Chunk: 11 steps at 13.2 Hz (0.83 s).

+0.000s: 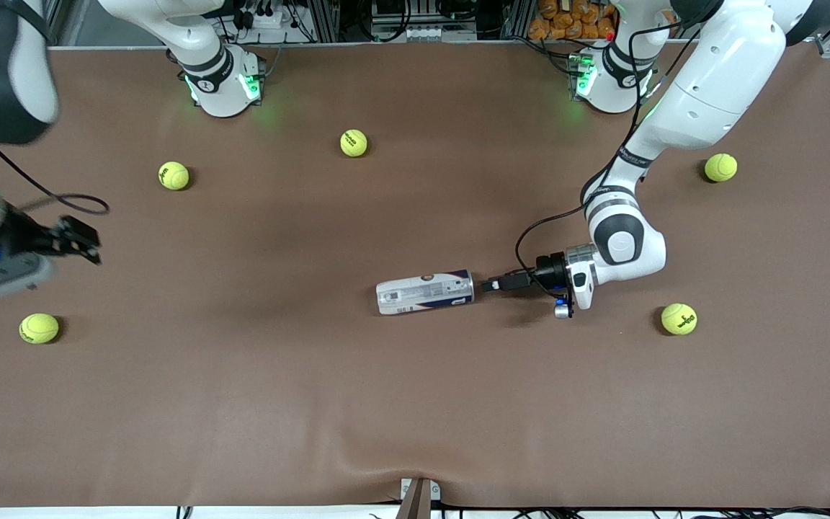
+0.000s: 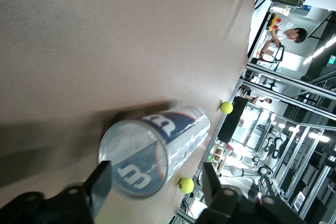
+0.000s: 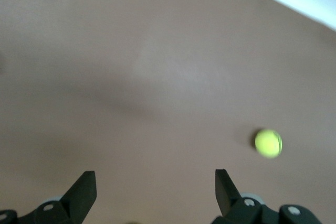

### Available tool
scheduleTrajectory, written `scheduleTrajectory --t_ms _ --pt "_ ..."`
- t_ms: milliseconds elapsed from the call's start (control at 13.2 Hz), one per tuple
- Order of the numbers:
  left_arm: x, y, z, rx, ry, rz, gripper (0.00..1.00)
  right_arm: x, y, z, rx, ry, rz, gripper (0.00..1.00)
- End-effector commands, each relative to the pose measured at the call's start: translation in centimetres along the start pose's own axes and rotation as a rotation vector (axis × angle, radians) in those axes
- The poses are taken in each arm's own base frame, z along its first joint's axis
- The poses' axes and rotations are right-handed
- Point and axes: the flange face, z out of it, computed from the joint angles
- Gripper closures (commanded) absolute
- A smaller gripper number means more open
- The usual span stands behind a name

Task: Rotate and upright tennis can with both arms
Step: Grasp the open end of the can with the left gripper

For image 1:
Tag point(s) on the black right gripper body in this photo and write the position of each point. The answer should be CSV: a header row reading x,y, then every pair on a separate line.
x,y
26,234

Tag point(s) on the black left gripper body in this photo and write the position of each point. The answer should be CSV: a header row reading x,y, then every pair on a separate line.
x,y
549,272

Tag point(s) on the white blue tennis ball can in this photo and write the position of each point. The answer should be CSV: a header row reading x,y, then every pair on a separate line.
x,y
422,292

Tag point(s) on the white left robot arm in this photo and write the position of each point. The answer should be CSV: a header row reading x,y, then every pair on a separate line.
x,y
717,79

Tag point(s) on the yellow tennis ball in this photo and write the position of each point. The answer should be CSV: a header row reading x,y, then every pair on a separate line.
x,y
679,318
720,167
354,143
39,328
173,175

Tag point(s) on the brown table cover cloth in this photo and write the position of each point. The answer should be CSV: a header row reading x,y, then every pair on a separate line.
x,y
415,396

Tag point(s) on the bag of orange items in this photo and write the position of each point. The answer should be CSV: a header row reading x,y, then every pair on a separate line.
x,y
573,18

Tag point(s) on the white terminal block row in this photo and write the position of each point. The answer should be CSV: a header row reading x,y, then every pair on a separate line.
x,y
422,34

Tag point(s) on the white power strip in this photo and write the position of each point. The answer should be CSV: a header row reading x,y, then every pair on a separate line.
x,y
264,18

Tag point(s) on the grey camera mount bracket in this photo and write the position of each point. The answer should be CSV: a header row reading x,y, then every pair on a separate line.
x,y
418,501

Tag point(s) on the aluminium profile frame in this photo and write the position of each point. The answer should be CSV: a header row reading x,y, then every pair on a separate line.
x,y
828,45

